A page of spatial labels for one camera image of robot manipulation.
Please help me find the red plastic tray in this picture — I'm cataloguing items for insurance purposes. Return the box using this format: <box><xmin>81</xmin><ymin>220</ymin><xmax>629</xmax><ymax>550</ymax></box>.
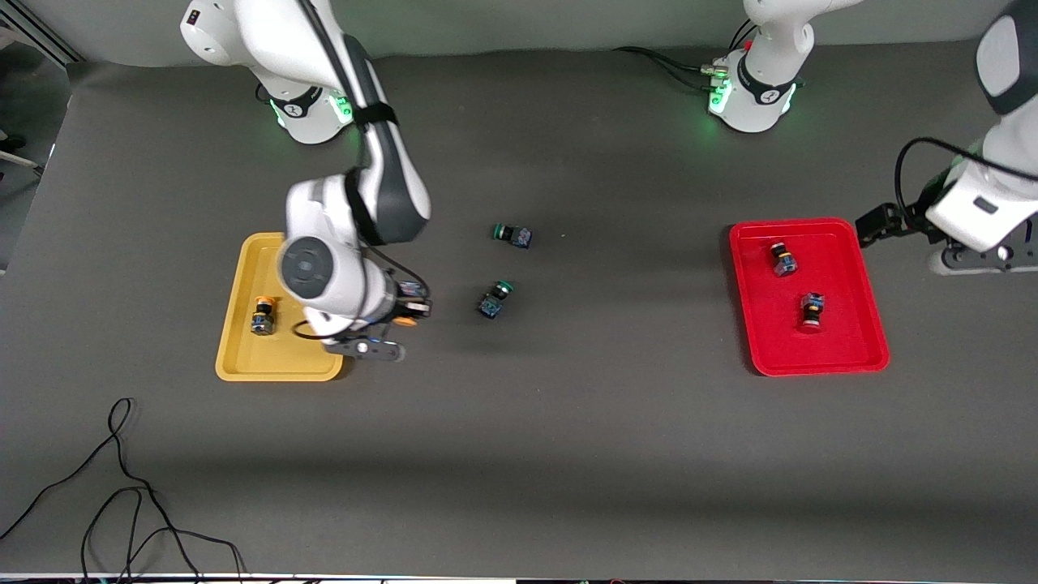
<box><xmin>728</xmin><ymin>217</ymin><xmax>891</xmax><ymax>378</ymax></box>

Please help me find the yellow plastic tray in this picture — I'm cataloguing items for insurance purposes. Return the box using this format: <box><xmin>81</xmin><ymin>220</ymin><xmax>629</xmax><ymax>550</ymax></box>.
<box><xmin>215</xmin><ymin>233</ymin><xmax>345</xmax><ymax>382</ymax></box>

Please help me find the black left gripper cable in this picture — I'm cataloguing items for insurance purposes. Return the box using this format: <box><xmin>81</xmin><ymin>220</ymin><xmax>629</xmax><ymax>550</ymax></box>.
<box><xmin>894</xmin><ymin>136</ymin><xmax>1038</xmax><ymax>218</ymax></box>

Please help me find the black arm strap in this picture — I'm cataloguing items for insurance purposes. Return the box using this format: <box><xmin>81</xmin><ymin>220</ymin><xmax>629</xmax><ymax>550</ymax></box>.
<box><xmin>350</xmin><ymin>103</ymin><xmax>399</xmax><ymax>128</ymax></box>

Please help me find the black base cable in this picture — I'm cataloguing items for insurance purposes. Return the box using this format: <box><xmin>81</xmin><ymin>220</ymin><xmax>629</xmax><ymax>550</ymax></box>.
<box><xmin>612</xmin><ymin>45</ymin><xmax>718</xmax><ymax>75</ymax></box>
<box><xmin>649</xmin><ymin>50</ymin><xmax>718</xmax><ymax>92</ymax></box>

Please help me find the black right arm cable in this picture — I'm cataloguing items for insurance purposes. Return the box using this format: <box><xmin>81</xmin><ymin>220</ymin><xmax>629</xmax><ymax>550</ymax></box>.
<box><xmin>298</xmin><ymin>0</ymin><xmax>366</xmax><ymax>108</ymax></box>

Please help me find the thin black loose cable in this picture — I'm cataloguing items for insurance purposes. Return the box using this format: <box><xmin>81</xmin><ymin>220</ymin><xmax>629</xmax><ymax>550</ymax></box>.
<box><xmin>79</xmin><ymin>487</ymin><xmax>246</xmax><ymax>584</ymax></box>
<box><xmin>0</xmin><ymin>397</ymin><xmax>201</xmax><ymax>584</ymax></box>

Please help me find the grey metal frame rail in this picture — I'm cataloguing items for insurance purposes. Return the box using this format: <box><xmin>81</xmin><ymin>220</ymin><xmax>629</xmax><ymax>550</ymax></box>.
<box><xmin>0</xmin><ymin>15</ymin><xmax>84</xmax><ymax>67</ymax></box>

